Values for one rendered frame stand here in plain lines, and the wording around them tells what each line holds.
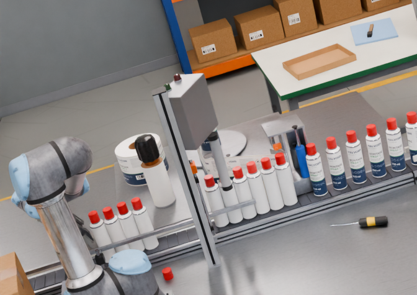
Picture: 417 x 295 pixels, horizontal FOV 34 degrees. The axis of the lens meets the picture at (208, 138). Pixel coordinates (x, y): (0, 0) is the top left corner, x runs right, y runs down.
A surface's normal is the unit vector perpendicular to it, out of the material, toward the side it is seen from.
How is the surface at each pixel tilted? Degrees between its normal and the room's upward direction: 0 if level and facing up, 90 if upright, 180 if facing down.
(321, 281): 0
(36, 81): 90
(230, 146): 0
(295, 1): 90
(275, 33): 90
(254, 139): 0
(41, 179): 81
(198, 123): 90
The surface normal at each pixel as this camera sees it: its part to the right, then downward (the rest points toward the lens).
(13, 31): 0.15, 0.41
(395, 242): -0.26, -0.87
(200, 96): 0.87, -0.01
